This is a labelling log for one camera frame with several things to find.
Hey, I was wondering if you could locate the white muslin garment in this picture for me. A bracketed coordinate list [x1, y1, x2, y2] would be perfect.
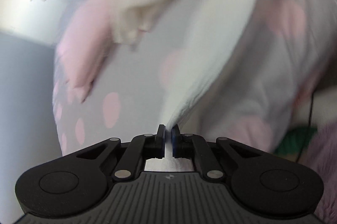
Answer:
[112, 0, 280, 172]

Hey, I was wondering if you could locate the grey pink-dotted bedspread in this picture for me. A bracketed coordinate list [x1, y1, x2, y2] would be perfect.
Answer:
[53, 0, 336, 155]

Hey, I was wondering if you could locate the green cloth item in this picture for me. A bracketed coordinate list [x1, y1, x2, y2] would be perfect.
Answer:
[274, 125, 318, 157]

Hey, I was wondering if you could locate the folded pink garment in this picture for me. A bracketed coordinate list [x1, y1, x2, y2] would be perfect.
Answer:
[57, 0, 117, 103]

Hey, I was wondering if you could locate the purple fleece sleeve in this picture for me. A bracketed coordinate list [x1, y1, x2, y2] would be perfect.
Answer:
[303, 122, 336, 223]

